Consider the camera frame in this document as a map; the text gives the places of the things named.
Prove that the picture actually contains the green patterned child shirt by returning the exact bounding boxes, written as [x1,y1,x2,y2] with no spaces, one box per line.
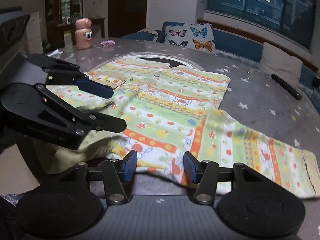
[33,56,319,198]

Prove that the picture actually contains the white paper sheet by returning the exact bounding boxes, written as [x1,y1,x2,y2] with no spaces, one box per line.
[47,49,63,57]

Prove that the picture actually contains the pink cartoon water bottle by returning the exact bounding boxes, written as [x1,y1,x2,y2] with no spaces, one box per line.
[75,18,93,50]

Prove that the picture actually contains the white refrigerator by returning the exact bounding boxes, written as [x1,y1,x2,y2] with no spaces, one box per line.
[25,11,43,54]

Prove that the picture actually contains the pink hair scrunchie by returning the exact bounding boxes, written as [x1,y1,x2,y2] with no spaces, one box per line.
[101,40,116,47]

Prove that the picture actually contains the dark wooden cabinet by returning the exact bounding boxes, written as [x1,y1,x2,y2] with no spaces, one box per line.
[45,0,83,49]

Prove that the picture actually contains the dark wooden door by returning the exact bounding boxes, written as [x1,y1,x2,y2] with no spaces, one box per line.
[108,0,148,37]

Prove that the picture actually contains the beige cloth on sofa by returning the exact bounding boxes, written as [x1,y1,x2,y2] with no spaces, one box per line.
[137,28,164,42]

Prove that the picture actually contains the round built-in induction cooker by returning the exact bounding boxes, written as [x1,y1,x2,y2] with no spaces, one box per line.
[92,52,204,71]

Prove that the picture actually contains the black remote control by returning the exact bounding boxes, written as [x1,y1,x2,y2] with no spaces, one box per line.
[271,74,302,100]

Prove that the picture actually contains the beige cushion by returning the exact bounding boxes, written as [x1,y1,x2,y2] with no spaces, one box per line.
[259,42,303,88]

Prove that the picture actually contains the blue sofa bench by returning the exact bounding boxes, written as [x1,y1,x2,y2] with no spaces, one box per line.
[125,21,320,100]

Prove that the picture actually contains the butterfly print pillow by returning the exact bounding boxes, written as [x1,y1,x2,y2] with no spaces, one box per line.
[164,23,216,55]

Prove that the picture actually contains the large dark window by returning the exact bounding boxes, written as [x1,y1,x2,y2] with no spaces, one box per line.
[207,0,316,48]

